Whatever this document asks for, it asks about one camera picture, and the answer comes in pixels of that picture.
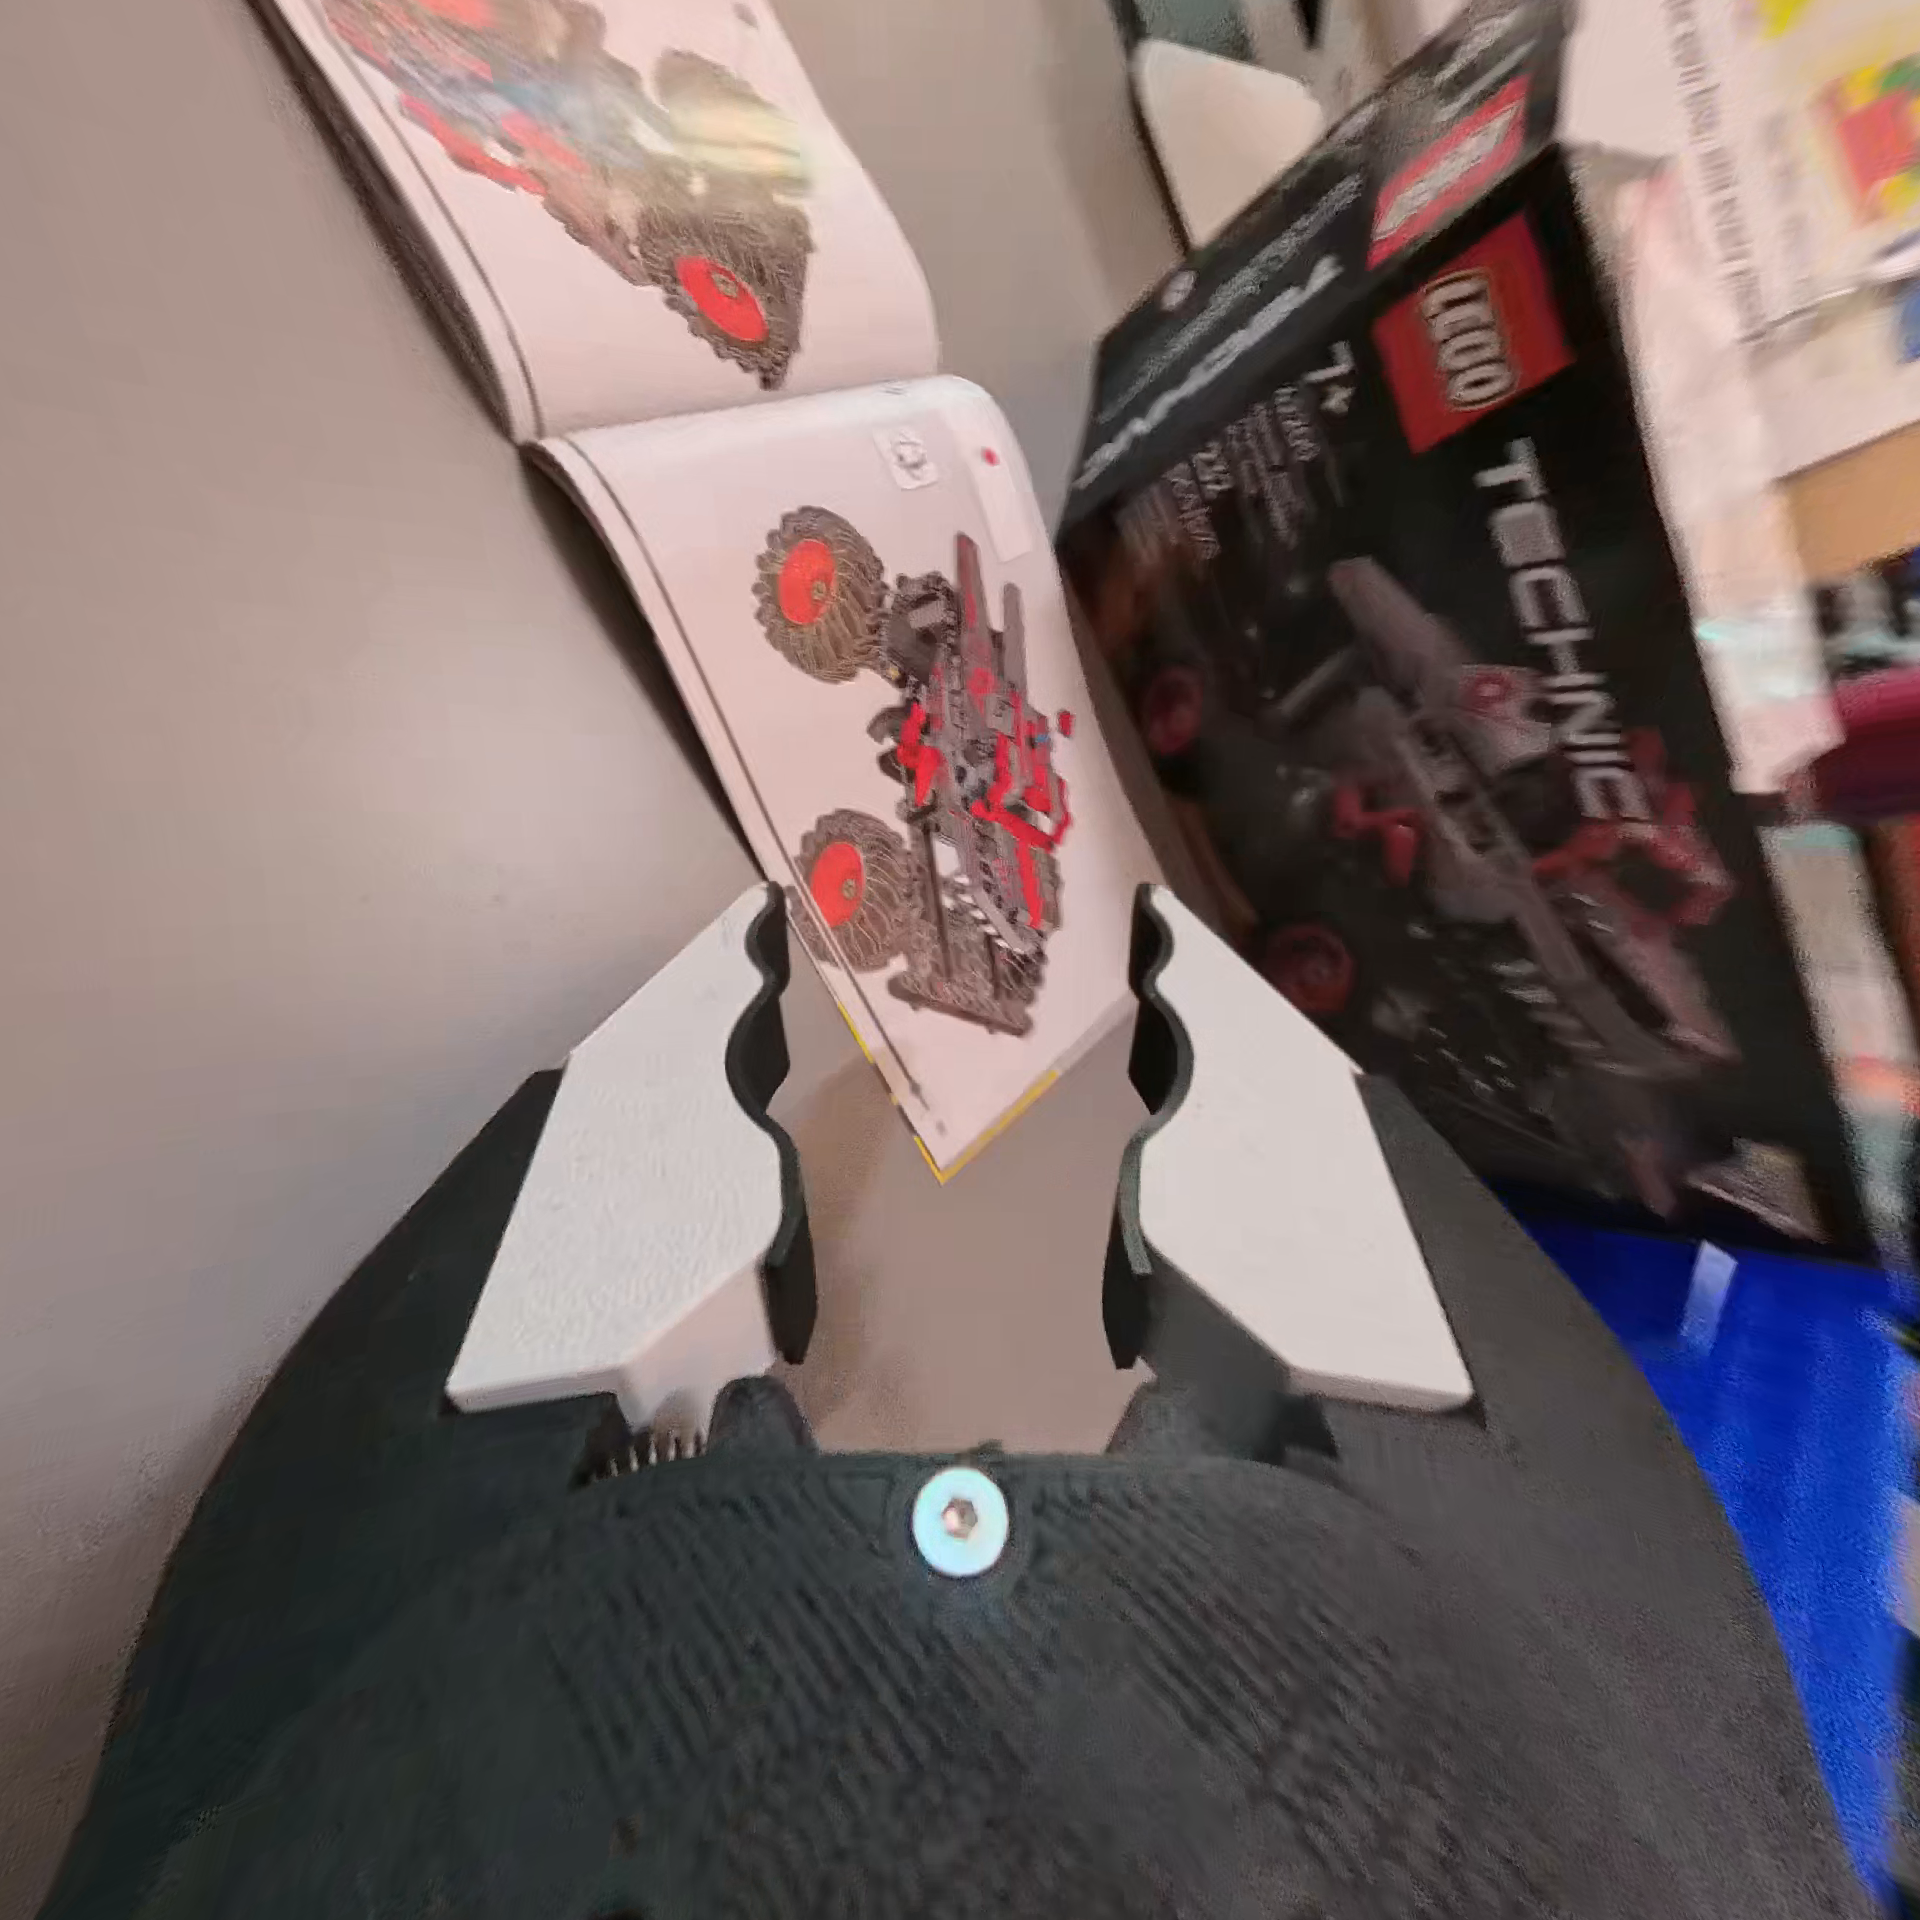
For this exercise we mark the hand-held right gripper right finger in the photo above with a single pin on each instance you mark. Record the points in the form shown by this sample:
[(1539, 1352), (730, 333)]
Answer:
[(1289, 1200)]

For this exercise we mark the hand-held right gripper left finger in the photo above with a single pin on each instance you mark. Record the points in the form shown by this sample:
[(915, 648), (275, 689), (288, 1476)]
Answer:
[(628, 1184)]

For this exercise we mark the black toy set box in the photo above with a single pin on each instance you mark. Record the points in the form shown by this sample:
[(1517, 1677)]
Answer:
[(1499, 750)]

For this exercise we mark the blue plastic bin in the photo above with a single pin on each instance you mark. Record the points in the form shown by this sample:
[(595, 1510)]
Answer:
[(1756, 1425)]

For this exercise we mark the open toy instruction booklet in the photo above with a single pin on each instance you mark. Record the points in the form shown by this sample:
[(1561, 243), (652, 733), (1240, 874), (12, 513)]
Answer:
[(840, 481)]

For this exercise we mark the white printed carton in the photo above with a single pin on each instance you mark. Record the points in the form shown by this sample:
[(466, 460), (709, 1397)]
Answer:
[(1770, 181)]

